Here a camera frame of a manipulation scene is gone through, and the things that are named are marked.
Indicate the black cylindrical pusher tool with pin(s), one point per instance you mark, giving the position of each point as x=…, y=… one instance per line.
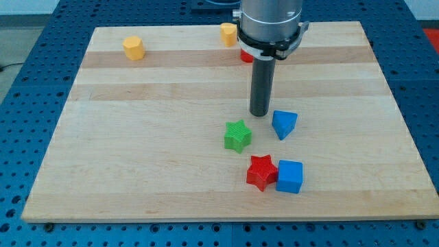
x=261, y=86

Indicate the green star block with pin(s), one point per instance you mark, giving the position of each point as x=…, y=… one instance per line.
x=237, y=136

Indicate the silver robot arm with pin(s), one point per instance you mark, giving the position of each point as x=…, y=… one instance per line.
x=268, y=30

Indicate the red star block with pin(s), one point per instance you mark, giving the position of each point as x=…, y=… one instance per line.
x=261, y=172

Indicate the red round block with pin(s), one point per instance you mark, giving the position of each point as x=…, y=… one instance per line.
x=246, y=57

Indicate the blue triangle block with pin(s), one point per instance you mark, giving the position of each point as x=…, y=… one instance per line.
x=283, y=123

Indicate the yellow pentagon block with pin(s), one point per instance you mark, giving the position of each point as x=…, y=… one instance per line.
x=228, y=34

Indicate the blue cube block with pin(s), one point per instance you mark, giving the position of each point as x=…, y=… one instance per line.
x=290, y=176

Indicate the wooden board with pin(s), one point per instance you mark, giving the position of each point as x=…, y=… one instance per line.
x=143, y=140

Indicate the yellow hexagon block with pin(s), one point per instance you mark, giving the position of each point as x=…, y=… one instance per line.
x=133, y=48

